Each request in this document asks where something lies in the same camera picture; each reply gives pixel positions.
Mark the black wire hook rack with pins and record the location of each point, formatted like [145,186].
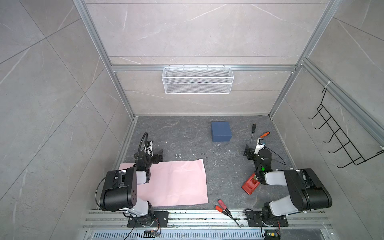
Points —
[344,142]

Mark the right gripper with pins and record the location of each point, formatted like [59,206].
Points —
[249,151]

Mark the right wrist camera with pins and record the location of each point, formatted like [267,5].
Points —
[261,144]

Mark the orange handled screwdriver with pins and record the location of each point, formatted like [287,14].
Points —
[264,135]

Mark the white wire mesh basket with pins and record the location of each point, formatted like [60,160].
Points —
[197,80]

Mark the aluminium mounting rail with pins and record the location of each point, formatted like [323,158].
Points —
[205,219]

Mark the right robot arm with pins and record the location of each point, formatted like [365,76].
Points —
[306,191]

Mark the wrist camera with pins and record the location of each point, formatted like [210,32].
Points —
[261,144]
[148,147]

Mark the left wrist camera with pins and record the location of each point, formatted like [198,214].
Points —
[148,147]

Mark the blue gift box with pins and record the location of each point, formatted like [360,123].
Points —
[221,131]

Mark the black handled screwdriver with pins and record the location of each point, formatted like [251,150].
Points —
[253,131]

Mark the pink wrapping paper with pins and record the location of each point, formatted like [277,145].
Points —
[176,183]

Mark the red tape dispenser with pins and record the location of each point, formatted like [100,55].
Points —
[251,184]

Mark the red handled screwdriver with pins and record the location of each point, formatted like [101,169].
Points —
[219,209]

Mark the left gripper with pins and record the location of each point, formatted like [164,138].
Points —
[156,157]

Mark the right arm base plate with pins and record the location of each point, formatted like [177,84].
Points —
[260,219]

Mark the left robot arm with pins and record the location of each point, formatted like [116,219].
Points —
[120,188]

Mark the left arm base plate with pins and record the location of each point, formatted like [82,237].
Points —
[151,220]

